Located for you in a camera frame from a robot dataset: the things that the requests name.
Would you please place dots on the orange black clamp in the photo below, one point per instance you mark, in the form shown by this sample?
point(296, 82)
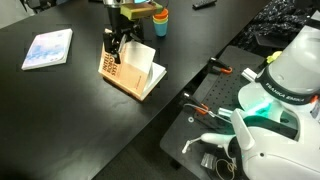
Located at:
point(199, 107)
point(217, 66)

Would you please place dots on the rubber band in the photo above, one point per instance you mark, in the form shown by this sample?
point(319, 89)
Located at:
point(231, 167)

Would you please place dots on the black remote control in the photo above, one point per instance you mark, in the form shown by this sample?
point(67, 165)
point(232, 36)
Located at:
point(203, 4)

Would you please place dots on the black perforated breadboard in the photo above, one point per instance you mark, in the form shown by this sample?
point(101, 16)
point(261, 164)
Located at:
point(216, 91)

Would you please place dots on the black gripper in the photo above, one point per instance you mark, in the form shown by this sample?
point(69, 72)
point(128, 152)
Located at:
point(120, 25)

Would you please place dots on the orange plastic cup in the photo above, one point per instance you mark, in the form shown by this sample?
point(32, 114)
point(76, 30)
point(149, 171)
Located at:
point(162, 15)

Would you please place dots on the orange black clamp near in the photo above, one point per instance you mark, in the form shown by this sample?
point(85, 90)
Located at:
point(199, 107)

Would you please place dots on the yellow plastic cup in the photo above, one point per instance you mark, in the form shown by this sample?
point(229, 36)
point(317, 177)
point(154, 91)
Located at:
point(160, 21)

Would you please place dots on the blue plastic cup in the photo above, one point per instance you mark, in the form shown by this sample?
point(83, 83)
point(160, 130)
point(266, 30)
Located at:
point(161, 28)

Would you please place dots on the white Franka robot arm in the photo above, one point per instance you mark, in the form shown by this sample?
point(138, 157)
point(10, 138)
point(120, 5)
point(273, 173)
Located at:
point(276, 127)

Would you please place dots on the orange black clamp far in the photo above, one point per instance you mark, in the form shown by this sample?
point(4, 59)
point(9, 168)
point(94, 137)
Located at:
point(217, 66)

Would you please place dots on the white Intelligent Robotic Systems book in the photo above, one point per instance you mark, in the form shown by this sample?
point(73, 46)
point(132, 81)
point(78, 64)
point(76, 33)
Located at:
point(137, 74)

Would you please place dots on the light blue notebook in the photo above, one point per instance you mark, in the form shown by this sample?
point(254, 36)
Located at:
point(48, 49)

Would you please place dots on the black patterned cloth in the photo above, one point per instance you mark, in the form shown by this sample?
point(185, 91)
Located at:
point(277, 24)

